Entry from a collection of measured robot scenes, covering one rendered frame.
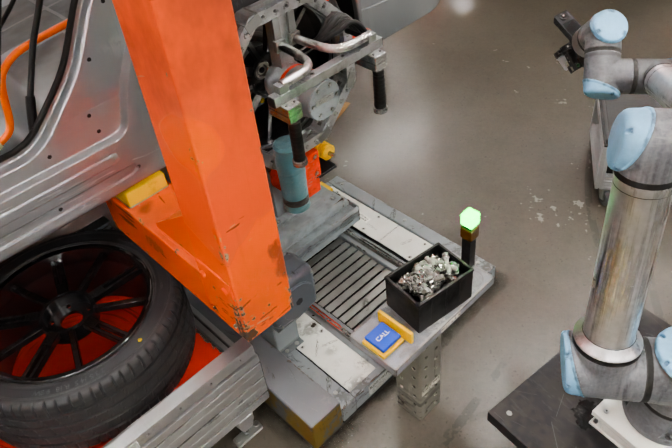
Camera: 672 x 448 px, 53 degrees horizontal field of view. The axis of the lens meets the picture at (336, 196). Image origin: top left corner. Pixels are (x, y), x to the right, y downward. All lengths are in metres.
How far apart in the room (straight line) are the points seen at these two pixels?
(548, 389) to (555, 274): 0.77
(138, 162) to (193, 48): 0.75
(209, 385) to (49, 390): 0.40
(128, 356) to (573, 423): 1.17
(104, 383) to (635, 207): 1.32
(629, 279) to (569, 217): 1.42
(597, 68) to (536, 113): 1.61
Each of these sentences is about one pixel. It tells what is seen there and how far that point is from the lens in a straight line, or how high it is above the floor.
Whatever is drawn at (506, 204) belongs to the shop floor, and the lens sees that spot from 2.91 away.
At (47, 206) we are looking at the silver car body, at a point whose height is 0.83.
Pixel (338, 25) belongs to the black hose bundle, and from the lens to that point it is 2.01.
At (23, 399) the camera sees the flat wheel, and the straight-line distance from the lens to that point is 1.94.
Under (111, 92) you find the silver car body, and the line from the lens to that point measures 1.89.
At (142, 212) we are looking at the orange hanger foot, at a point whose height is 0.68.
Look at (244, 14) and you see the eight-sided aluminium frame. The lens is 1.93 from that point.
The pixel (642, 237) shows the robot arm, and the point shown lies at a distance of 1.42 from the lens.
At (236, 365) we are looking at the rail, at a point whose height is 0.36.
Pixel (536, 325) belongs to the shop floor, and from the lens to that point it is 2.48.
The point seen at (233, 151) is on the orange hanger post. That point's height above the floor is 1.09.
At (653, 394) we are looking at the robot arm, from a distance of 1.71.
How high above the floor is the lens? 1.93
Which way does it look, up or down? 41 degrees down
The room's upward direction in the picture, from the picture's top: 7 degrees counter-clockwise
